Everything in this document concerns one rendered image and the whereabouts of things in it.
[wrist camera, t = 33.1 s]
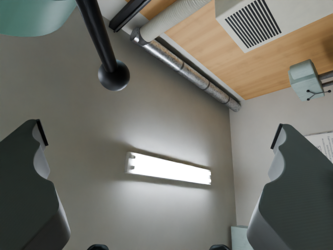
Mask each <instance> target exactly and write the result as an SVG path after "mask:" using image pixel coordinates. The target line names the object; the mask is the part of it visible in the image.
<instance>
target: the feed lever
mask: <svg viewBox="0 0 333 250"><path fill-rule="evenodd" d="M75 2H76V4H77V7H78V9H79V11H80V13H81V16H82V18H83V20H84V23H85V25H86V27H87V29H88V32H89V34H90V36H91V39H92V41H93V43H94V45H95V48H96V50H97V52H98V55H99V57H100V59H101V61H102V64H101V66H100V68H99V71H98V78H99V81H100V83H101V84H102V86H103V87H105V88H106V89H108V90H110V91H119V90H122V89H123V88H125V87H126V86H127V85H128V83H129V80H130V72H129V69H128V67H127V66H126V65H125V64H124V63H123V62H122V61H119V60H116V59H115V56H114V52H113V49H112V46H111V42H110V39H109V36H108V33H107V30H106V27H105V24H104V20H103V17H102V14H101V11H100V8H99V5H98V1H97V0H75Z"/></svg>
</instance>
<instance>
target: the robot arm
mask: <svg viewBox="0 0 333 250"><path fill-rule="evenodd" d="M46 146H48V142H47V138H46V135H45V132H44V129H43V126H42V123H41V120H40V119H36V120H35V119H30V120H27V121H26V122H24V123H23V124H22V125H21V126H19V127H18V128H17V129H16V130H14V131H13V132H12V133H11V134H9V135H8V136H7V137H6V138H5V139H3V140H2V141H1V142H0V250H62V249H63V248H64V246H65V245H66V244H67V242H68V241H69V238H70V234H71V232H70V228H69V224H68V221H67V217H66V214H65V211H64V208H63V206H62V203H61V201H60V198H59V196H58V193H57V191H56V188H55V186H54V183H53V182H51V181H49V180H47V177H48V175H49V173H50V168H49V165H48V163H47V160H46V158H45V155H44V153H43V152H44V150H45V148H46ZM270 149H273V152H274V154H275V157H274V159H273V161H272V164H271V166H270V168H269V171H268V176H269V178H270V180H271V182H269V183H267V184H265V186H264V188H263V190H262V193H261V195H260V197H259V200H258V202H257V204H256V207H255V209H254V211H253V214H252V217H251V220H250V223H249V226H248V229H247V233H246V236H247V240H248V242H249V244H250V245H251V246H252V248H253V249H254V250H333V163H332V162H331V161H330V160H329V159H328V158H327V157H326V156H325V155H324V154H323V153H322V152H321V151H320V150H319V149H318V148H317V147H315V146H314V145H313V144H312V143H311V142H310V141H309V140H308V139H306V138H305V137H304V136H303V135H302V134H301V133H300V132H299V131H297V130H296V129H295V128H294V127H293V126H292V125H289V124H281V123H280V124H279V125H278V127H277V130H276V133H275V136H274V139H273V142H272V145H271V148H270Z"/></svg>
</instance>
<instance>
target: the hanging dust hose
mask: <svg viewBox="0 0 333 250"><path fill-rule="evenodd" d="M211 1H212V0H177V1H175V2H174V3H173V4H171V5H170V6H168V7H167V8H166V9H164V10H163V11H161V12H160V13H159V14H157V15H156V16H155V17H153V18H152V19H151V20H150V21H148V22H147V23H146V24H145V25H143V26H142V27H141V28H140V34H141V36H142V38H143V39H144V40H145V41H147V42H150V41H152V40H154V39H155V38H156V37H158V36H159V35H161V34H162V33H164V32H166V31H167V30H168V29H170V28H171V27H173V26H175V25H176V24H178V23H179V22H181V21H182V20H184V19H186V18H187V17H189V16H190V15H192V14H193V13H195V12H196V11H198V10H199V9H200V8H202V7H203V6H205V5H206V4H208V3H209V2H211Z"/></svg>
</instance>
